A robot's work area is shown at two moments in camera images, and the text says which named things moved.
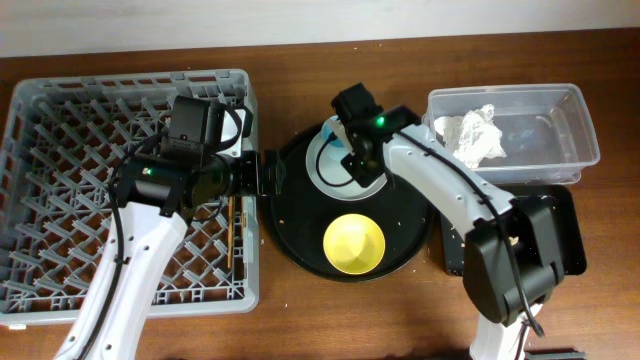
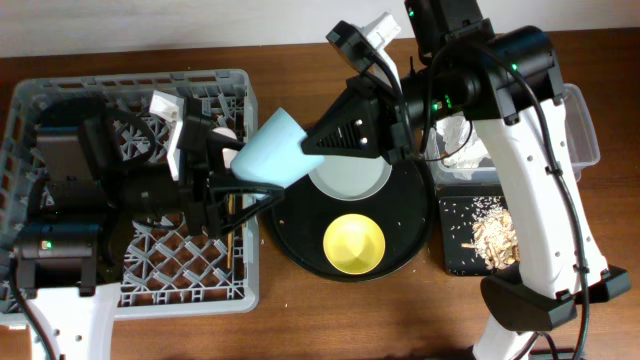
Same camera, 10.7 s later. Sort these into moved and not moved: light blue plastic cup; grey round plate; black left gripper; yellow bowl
Moved: black left gripper; light blue plastic cup
Not moved: yellow bowl; grey round plate
